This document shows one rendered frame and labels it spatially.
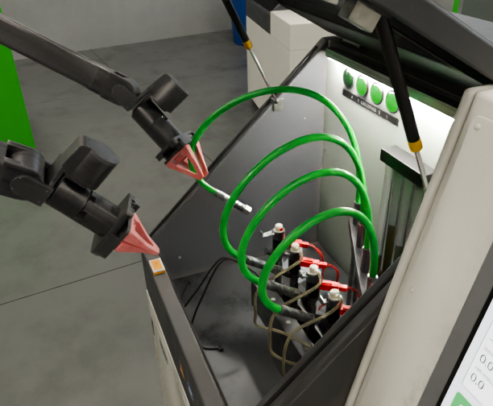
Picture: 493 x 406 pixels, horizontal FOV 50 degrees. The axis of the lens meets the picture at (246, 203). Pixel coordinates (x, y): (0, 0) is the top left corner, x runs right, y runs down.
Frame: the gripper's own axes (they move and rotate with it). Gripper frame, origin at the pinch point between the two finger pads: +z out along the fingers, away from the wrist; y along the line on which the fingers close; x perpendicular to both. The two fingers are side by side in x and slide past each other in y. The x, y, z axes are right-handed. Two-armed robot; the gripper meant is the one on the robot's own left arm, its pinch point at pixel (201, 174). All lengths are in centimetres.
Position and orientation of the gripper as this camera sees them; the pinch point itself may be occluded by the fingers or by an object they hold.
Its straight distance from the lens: 116.6
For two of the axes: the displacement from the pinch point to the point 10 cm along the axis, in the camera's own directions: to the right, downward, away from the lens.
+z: 6.8, 7.4, 0.2
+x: -6.8, 6.1, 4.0
